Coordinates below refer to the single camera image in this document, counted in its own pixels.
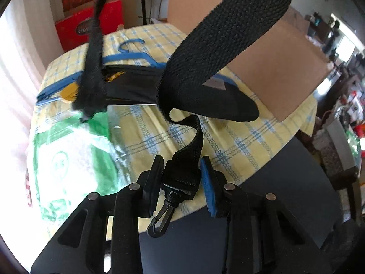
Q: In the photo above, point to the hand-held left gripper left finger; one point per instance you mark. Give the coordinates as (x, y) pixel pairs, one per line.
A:
(158, 182)

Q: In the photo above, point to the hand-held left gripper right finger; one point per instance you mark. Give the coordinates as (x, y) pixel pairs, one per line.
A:
(206, 188)

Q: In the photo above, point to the green white plastic bag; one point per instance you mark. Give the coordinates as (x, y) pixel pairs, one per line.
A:
(71, 159)

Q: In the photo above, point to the large cardboard box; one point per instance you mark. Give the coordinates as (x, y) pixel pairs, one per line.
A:
(279, 71)

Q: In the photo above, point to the yellow checkered tablecloth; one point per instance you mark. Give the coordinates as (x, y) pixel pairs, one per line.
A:
(233, 137)

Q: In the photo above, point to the blue plastic clothes hanger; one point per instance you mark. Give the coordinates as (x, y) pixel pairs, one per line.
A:
(134, 57)

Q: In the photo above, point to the red white packet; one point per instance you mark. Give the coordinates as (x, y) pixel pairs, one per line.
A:
(29, 188)

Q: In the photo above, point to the wooden chair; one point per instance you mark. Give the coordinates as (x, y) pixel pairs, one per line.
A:
(339, 148)

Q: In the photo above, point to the red gift box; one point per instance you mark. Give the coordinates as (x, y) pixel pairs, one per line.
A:
(111, 20)

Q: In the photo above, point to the closed brown cardboard box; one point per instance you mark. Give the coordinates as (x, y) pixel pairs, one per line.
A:
(131, 8)

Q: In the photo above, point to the black speaker on stand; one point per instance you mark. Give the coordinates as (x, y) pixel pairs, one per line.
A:
(143, 5)

